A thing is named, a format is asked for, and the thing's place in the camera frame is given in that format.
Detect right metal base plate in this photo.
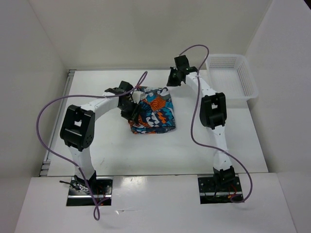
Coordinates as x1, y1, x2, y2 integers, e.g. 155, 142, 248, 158
198, 175, 243, 204

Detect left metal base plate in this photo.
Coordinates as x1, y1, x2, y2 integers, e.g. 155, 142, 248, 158
66, 177, 113, 207

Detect aluminium table edge rail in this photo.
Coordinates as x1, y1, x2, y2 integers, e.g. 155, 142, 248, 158
39, 69, 76, 177

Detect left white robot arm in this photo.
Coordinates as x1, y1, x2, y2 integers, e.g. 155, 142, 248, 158
60, 81, 140, 194

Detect white perforated plastic basket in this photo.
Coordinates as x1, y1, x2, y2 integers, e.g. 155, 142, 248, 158
206, 54, 259, 101

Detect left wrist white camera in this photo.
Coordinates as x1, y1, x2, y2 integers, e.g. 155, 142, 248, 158
132, 91, 145, 103

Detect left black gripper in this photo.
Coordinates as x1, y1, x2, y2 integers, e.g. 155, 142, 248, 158
118, 99, 142, 124

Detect colourful patterned shorts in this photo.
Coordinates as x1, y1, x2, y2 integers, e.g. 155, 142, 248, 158
128, 86, 176, 134

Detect metal base plate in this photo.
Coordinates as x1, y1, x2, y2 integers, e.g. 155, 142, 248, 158
66, 177, 113, 207
198, 175, 243, 204

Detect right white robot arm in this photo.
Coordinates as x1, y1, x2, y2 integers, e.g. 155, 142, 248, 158
167, 55, 235, 191

